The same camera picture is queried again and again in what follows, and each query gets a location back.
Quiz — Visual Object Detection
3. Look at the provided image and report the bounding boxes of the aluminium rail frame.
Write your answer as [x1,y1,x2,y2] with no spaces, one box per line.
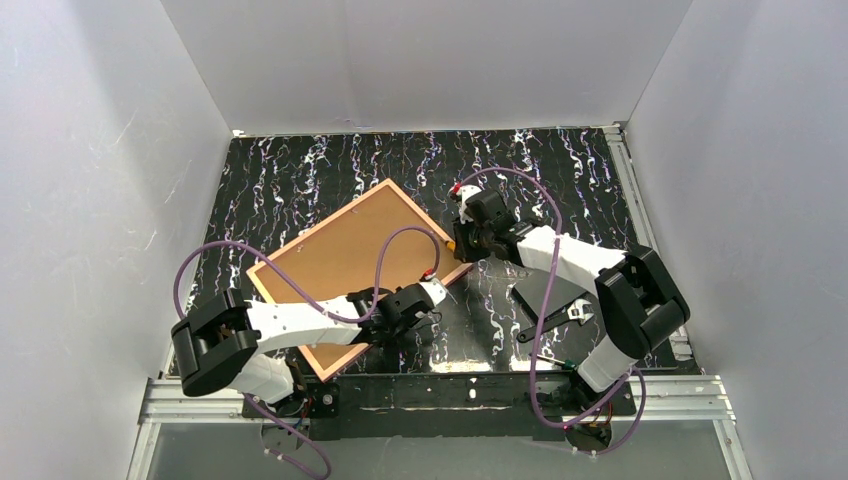
[125,125,753,480]

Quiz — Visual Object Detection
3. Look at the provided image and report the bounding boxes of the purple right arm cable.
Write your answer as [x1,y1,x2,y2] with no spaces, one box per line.
[457,166,647,457]

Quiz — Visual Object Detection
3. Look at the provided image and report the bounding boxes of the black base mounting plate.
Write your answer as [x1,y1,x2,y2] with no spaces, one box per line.
[241,370,637,444]

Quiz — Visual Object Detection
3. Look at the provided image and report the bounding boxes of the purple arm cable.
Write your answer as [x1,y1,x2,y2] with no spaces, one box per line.
[173,225,444,480]
[457,166,647,457]

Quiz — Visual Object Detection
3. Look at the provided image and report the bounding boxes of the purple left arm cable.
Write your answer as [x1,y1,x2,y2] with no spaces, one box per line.
[173,225,444,480]

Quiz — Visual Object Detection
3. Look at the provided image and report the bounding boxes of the black Mercury box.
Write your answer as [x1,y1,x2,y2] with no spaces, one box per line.
[511,274,588,323]

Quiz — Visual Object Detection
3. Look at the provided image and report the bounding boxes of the green handled screwdriver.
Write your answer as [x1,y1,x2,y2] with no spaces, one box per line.
[536,355,577,371]

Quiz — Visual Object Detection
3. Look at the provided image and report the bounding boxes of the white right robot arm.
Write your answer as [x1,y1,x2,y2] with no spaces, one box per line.
[450,185,691,399]

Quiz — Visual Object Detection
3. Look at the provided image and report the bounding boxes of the pink picture frame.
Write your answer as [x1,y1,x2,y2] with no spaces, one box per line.
[245,178,473,384]

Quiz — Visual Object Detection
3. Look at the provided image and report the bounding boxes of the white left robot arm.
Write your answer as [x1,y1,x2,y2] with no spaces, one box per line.
[171,278,447,405]

